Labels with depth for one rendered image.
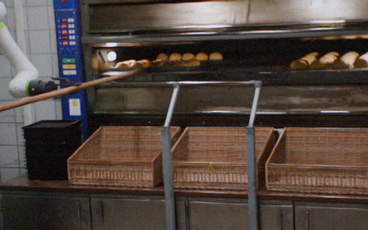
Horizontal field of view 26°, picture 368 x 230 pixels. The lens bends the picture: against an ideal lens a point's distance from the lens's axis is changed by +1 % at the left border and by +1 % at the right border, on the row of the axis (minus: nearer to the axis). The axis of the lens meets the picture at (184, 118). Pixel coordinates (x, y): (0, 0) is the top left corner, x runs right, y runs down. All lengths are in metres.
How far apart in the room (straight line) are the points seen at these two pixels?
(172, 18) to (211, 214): 1.25
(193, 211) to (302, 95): 0.95
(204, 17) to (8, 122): 1.56
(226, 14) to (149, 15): 0.50
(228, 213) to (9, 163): 1.79
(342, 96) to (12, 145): 2.24
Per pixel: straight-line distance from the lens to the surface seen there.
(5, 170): 5.64
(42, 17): 5.34
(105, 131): 5.19
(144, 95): 5.09
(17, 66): 4.55
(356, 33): 4.56
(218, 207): 4.47
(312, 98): 4.79
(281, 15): 4.77
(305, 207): 4.35
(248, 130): 4.27
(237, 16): 4.83
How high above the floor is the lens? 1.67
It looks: 9 degrees down
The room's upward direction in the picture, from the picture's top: 3 degrees counter-clockwise
